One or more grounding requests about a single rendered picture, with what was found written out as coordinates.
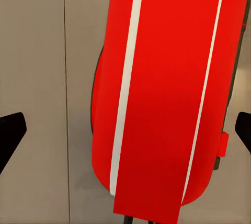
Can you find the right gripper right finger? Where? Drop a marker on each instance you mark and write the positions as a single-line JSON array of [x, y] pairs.
[[243, 128]]

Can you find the coffee table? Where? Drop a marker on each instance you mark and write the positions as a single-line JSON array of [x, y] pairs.
[[49, 51]]

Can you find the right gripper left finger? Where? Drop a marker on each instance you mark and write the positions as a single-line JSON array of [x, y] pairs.
[[12, 130]]

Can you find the radio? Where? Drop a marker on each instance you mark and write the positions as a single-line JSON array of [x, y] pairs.
[[161, 88]]

